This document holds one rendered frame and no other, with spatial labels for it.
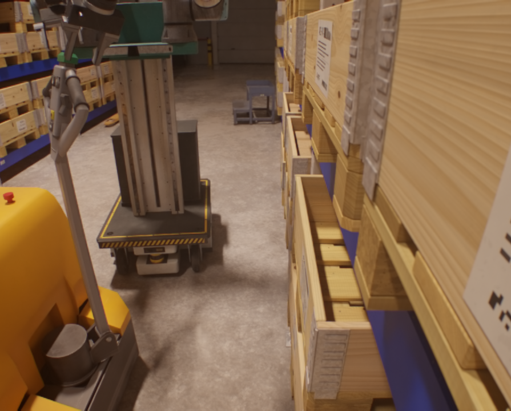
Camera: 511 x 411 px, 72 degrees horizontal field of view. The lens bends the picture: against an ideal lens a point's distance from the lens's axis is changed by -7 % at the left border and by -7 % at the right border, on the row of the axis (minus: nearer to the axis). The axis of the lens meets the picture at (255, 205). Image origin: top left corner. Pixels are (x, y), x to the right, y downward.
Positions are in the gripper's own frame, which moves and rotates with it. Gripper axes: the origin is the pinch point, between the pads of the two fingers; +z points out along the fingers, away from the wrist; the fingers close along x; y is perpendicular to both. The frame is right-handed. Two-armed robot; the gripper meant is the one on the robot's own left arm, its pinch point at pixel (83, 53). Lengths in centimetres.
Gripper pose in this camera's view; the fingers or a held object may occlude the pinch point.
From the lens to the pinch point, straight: 109.9
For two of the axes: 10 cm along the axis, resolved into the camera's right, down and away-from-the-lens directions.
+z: -5.0, 6.6, 5.6
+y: 4.6, 7.5, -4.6
